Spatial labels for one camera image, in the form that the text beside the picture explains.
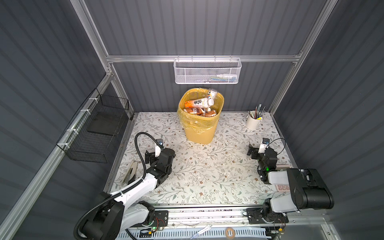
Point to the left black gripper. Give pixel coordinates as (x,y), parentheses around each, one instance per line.
(151,158)

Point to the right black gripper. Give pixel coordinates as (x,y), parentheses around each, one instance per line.
(256,153)

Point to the brown Nescafe bottle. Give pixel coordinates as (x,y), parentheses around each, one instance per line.
(209,114)
(194,111)

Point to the orange white label bottle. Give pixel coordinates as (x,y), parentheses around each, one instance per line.
(199,103)

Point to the crane label clear bottle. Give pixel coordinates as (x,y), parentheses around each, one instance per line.
(212,94)

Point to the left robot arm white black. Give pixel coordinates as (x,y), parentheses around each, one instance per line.
(123,209)

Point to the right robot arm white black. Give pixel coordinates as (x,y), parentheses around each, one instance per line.
(306,189)

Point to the yellow ribbed waste bin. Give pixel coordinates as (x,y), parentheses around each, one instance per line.
(205,137)

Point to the yellow plastic bin liner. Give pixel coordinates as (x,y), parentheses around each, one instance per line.
(198,123)

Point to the pink calculator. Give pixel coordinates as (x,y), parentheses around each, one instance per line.
(282,187)

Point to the white pen cup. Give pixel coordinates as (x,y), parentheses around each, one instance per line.
(253,122)

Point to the floral table mat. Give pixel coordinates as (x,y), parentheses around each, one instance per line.
(219,173)

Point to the pens in cup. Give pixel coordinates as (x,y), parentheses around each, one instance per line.
(258,112)

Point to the tape roll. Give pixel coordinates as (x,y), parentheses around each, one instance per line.
(230,233)

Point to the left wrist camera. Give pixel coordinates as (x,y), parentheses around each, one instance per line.
(159,146)

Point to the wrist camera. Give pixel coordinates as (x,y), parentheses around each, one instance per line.
(263,146)
(159,146)

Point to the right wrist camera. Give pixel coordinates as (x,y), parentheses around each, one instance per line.
(263,146)

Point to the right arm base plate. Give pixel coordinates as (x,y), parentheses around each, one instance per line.
(261,216)

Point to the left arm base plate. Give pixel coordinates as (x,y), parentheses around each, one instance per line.
(156,219)

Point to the black wire mesh basket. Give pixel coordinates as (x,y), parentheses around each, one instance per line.
(98,131)

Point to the white wire mesh basket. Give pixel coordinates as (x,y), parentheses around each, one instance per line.
(207,71)

